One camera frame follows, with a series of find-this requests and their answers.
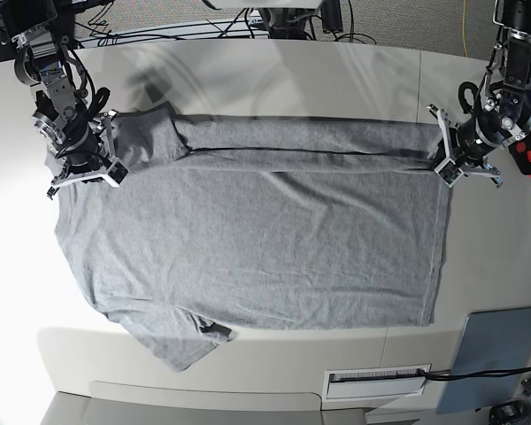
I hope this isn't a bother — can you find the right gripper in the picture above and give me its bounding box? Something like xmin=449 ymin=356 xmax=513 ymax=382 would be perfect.
xmin=33 ymin=112 xmax=128 ymax=188

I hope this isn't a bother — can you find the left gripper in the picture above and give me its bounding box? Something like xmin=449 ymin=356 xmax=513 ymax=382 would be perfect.
xmin=433 ymin=120 xmax=497 ymax=186

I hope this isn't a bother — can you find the grey T-shirt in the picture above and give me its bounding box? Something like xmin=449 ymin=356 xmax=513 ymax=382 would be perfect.
xmin=55 ymin=106 xmax=450 ymax=372

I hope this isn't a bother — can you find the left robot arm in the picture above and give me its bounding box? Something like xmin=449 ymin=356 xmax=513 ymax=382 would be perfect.
xmin=168 ymin=28 xmax=531 ymax=199

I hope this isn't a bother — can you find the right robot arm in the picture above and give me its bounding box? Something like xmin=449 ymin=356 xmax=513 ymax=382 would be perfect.
xmin=0 ymin=1 xmax=501 ymax=201

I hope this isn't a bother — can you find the blue grey tablet board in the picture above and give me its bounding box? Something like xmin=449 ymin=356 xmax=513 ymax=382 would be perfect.
xmin=435 ymin=306 xmax=531 ymax=414

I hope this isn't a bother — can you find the black central stand base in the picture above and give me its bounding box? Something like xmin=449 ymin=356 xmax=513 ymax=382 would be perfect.
xmin=243 ymin=1 xmax=343 ymax=41

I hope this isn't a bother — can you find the yellow cable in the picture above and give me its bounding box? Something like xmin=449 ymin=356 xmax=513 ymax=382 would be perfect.
xmin=458 ymin=0 xmax=469 ymax=57

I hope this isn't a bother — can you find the black cable on table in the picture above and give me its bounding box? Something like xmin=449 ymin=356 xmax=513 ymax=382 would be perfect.
xmin=418 ymin=365 xmax=531 ymax=383

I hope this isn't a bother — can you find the white table cable grommet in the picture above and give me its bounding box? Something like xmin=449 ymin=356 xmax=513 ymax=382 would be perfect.
xmin=321 ymin=364 xmax=431 ymax=402

